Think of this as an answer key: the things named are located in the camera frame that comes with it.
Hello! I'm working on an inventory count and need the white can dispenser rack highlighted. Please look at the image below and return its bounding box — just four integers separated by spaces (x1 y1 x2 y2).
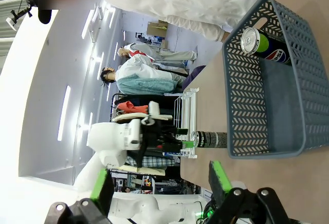
173 87 200 159

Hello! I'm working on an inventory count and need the dark purple cloth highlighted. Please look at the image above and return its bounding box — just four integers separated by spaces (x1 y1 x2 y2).
184 65 207 91

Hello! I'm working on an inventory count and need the garment rack with colourful clothes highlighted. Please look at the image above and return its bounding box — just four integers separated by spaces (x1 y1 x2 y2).
110 92 182 176

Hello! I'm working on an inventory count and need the mannequin in white red clothes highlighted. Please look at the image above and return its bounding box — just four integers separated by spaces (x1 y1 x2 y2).
117 42 198 63

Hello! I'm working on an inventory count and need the dark grey plastic basket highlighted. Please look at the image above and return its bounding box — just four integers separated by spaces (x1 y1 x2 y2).
222 0 329 160

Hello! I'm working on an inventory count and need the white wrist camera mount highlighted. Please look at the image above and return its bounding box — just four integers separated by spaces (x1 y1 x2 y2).
148 100 173 122

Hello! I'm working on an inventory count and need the brown cardboard box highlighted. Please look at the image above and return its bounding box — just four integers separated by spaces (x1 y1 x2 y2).
146 20 169 38

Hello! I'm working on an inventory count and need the mannequin with teal skirt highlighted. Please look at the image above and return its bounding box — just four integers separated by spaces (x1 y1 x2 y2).
99 55 187 95

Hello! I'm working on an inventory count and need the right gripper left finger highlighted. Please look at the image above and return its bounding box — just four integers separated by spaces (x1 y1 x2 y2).
43 167 115 224

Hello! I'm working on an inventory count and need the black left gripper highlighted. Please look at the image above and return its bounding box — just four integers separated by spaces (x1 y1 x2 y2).
140 123 196 158

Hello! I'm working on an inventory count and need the black camera on mount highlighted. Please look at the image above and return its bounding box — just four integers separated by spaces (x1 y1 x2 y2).
6 2 34 28

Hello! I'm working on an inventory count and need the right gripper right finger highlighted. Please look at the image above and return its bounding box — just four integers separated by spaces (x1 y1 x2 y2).
205 160 291 224

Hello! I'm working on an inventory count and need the person's left forearm white sleeve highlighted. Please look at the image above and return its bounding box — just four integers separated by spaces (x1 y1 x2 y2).
164 14 231 42

